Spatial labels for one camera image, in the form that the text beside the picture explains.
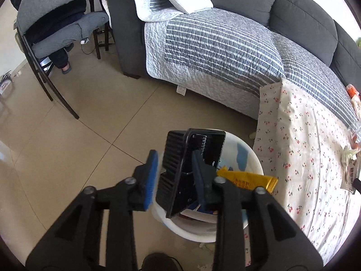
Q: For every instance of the black plastic tray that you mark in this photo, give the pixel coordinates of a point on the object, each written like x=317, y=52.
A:
x=174, y=161

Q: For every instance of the cherry-print tablecloth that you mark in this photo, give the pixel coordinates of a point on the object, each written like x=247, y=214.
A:
x=304, y=146

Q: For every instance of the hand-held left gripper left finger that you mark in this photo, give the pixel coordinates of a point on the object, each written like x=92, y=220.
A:
x=149, y=180

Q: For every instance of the dark wooden stool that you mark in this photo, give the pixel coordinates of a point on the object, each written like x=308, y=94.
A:
x=97, y=48

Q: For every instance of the small white packet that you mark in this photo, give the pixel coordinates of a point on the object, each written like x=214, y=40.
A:
x=350, y=175

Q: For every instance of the person's dark shoe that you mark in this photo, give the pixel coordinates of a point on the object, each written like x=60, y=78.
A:
x=160, y=262

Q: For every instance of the yellow snack wrapper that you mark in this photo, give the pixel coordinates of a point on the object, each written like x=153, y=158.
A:
x=248, y=180

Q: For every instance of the crumpled white and green wrapper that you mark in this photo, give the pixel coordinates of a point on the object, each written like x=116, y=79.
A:
x=349, y=153

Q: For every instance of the grey striped quilt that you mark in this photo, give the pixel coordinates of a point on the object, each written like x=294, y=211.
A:
x=211, y=48

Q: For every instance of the white power strip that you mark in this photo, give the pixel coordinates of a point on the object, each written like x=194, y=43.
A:
x=84, y=41

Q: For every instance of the orange packet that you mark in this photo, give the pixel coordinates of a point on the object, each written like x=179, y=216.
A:
x=352, y=91

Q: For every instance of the white plastic bin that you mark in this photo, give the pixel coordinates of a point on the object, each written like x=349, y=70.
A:
x=248, y=161

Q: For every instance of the small pale scrap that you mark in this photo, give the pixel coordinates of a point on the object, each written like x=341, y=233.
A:
x=252, y=135

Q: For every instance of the dark grey sofa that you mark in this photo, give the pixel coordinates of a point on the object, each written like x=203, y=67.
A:
x=304, y=11

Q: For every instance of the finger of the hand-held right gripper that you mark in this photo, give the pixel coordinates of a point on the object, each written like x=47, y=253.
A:
x=357, y=185

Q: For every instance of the white bag with red print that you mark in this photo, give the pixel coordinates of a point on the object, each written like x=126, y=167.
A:
x=5, y=86

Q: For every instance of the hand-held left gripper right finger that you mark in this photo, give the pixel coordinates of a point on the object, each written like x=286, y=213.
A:
x=197, y=175

